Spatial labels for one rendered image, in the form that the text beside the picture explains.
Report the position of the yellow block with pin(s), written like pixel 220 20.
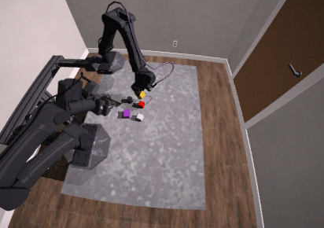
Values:
pixel 141 96

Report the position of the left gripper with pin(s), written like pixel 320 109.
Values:
pixel 139 86

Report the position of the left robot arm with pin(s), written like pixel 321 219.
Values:
pixel 113 20

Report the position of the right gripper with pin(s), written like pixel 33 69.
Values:
pixel 92 103

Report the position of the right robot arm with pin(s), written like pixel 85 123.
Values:
pixel 15 186

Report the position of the purple block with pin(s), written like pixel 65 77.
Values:
pixel 126 114

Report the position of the red cube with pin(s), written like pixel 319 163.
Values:
pixel 141 103

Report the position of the white cube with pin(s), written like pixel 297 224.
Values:
pixel 140 117

